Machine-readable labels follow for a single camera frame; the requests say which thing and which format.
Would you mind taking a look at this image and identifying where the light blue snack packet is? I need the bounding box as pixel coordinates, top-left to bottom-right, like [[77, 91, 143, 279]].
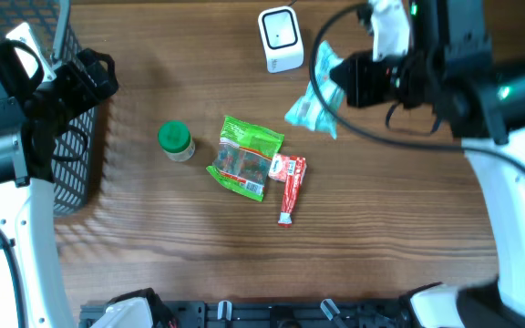
[[284, 41, 345, 139]]

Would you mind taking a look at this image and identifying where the green lid jar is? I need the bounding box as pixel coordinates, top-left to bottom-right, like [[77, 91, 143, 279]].
[[158, 120, 195, 162]]

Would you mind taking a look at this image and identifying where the red stick sachet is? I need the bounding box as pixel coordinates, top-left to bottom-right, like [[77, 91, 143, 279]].
[[278, 156, 307, 227]]

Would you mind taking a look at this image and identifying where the small red tissue pack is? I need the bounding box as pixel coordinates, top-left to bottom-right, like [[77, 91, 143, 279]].
[[268, 153, 304, 182]]

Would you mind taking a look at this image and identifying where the green snack bag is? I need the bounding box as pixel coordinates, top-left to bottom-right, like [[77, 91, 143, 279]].
[[207, 116, 284, 201]]

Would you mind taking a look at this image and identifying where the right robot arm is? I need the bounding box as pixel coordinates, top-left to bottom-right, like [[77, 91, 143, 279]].
[[330, 0, 525, 327]]

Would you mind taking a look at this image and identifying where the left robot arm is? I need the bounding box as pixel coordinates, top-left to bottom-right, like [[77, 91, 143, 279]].
[[0, 24, 118, 327]]

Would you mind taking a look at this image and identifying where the white barcode scanner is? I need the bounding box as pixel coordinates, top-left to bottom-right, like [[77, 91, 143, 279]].
[[258, 5, 304, 74]]

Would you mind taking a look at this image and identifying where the grey plastic mesh basket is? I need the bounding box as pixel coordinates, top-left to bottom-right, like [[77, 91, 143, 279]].
[[0, 0, 98, 218]]

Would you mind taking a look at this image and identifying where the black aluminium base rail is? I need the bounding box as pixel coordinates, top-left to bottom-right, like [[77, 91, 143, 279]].
[[78, 298, 409, 328]]

